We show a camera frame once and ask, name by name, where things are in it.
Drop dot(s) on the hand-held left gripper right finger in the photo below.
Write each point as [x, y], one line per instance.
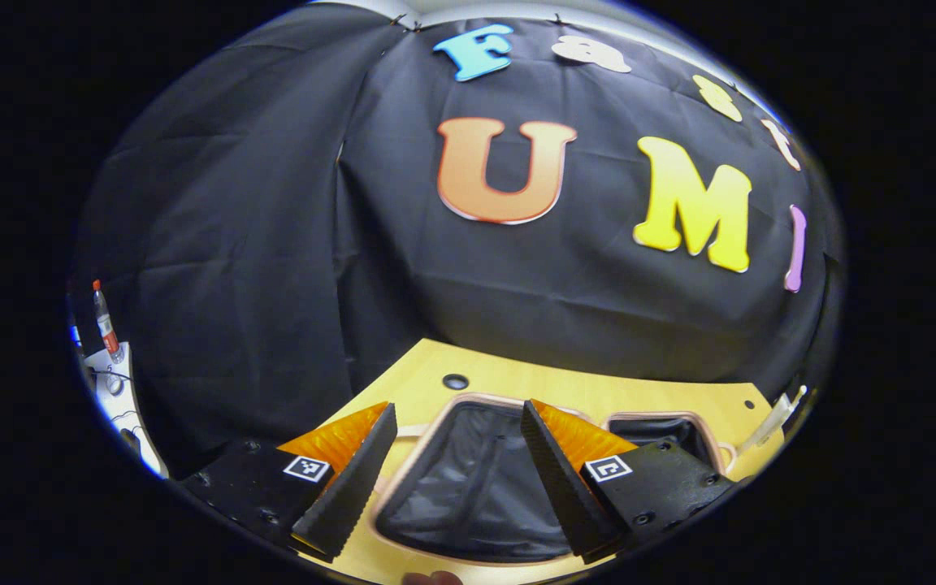
[561, 487]

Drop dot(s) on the small pink suitcase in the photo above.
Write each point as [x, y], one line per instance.
[476, 487]

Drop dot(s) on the black backdrop cloth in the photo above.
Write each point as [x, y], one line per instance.
[273, 244]

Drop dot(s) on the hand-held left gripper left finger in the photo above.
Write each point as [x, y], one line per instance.
[354, 487]

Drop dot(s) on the white side table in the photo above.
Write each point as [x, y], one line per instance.
[123, 406]

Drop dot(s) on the red capped bottle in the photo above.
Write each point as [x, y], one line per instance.
[106, 325]

